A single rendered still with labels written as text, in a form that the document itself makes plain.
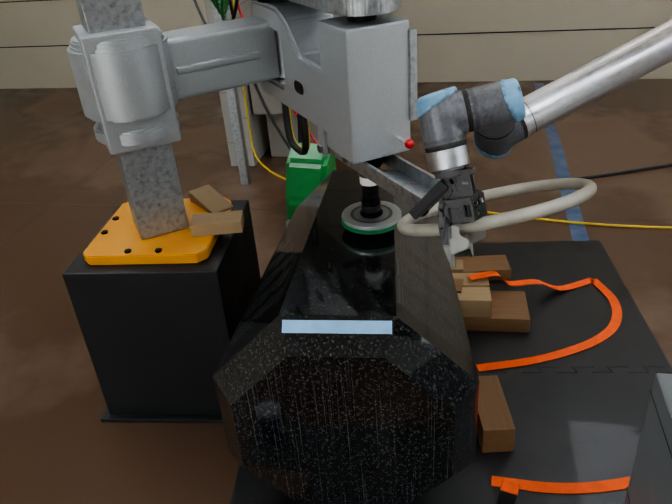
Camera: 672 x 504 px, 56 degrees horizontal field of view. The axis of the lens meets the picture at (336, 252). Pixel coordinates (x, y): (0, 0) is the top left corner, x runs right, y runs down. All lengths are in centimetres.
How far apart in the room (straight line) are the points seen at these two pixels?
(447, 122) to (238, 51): 129
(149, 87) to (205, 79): 24
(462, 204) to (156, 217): 148
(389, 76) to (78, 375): 208
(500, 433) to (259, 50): 170
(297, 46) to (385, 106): 46
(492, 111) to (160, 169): 146
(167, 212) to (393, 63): 108
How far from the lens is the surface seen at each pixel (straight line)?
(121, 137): 239
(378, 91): 201
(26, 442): 307
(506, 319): 313
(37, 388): 332
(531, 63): 706
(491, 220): 140
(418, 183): 202
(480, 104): 137
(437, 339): 195
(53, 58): 851
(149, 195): 252
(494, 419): 256
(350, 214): 227
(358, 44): 195
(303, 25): 241
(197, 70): 245
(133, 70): 231
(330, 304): 190
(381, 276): 202
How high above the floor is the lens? 194
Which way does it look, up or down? 30 degrees down
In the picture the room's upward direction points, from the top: 5 degrees counter-clockwise
